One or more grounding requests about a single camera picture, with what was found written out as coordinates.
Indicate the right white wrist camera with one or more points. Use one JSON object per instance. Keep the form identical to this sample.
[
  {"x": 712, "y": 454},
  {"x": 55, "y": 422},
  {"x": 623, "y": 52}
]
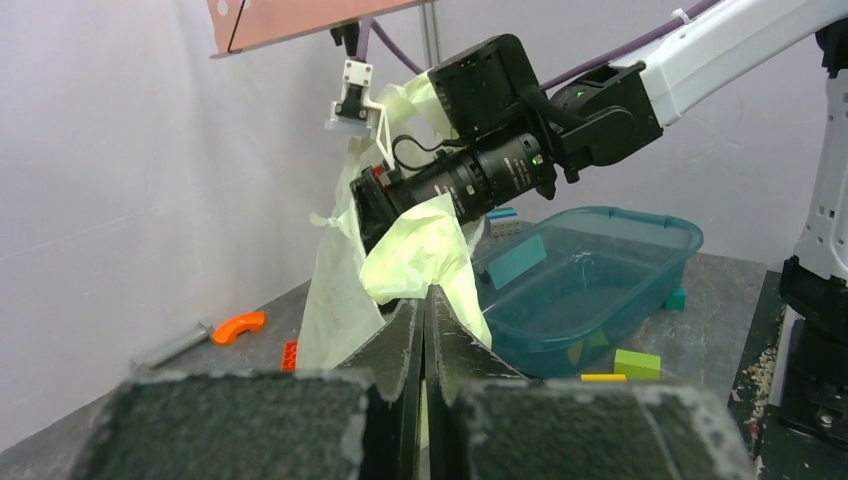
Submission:
[{"x": 356, "y": 114}]

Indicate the teal plastic tub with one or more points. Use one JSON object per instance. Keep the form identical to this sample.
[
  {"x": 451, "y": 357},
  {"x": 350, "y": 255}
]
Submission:
[{"x": 565, "y": 291}]

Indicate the orange curved block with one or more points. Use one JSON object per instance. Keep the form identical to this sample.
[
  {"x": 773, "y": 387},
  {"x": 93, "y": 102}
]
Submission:
[{"x": 228, "y": 332}]

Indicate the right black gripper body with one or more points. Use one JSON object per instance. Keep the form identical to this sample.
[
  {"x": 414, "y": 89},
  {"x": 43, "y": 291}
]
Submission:
[{"x": 477, "y": 178}]

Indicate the yellow wooden block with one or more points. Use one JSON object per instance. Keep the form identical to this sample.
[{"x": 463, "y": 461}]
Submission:
[{"x": 605, "y": 377}]

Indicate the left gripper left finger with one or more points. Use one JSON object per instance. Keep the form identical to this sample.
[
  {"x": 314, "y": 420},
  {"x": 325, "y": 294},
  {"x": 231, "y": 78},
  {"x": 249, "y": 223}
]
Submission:
[{"x": 358, "y": 420}]

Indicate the grey blue green brick stack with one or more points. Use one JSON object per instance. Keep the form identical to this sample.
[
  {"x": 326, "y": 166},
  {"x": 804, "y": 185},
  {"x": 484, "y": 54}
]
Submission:
[{"x": 502, "y": 222}]

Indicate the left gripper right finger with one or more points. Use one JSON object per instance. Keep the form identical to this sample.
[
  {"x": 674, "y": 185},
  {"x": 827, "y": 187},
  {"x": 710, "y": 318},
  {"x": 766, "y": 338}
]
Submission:
[{"x": 486, "y": 421}]

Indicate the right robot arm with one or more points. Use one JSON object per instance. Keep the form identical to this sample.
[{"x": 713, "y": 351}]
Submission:
[{"x": 610, "y": 107}]

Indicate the teal small block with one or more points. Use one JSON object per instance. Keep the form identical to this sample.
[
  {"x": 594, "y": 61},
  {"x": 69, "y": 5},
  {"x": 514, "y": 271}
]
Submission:
[{"x": 676, "y": 301}]

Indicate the green avocado plastic bag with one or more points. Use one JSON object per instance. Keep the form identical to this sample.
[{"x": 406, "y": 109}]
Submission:
[{"x": 425, "y": 246}]

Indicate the green wooden block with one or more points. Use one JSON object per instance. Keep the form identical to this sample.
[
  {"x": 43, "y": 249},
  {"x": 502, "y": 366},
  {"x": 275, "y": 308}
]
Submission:
[{"x": 637, "y": 365}]

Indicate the grey metal handle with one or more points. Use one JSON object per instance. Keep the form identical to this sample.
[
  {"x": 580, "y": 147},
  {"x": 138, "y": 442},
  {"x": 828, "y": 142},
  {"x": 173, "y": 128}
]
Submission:
[{"x": 172, "y": 349}]

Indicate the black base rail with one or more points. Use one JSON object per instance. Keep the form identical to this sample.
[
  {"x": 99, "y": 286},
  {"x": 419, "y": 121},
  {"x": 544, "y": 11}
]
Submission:
[{"x": 776, "y": 451}]

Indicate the pink perforated panel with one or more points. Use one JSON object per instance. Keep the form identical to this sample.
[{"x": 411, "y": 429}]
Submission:
[{"x": 248, "y": 25}]

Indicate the red lego brick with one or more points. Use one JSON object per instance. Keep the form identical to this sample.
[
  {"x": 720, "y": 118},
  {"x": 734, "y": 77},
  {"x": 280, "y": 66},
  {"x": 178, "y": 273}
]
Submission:
[{"x": 289, "y": 356}]

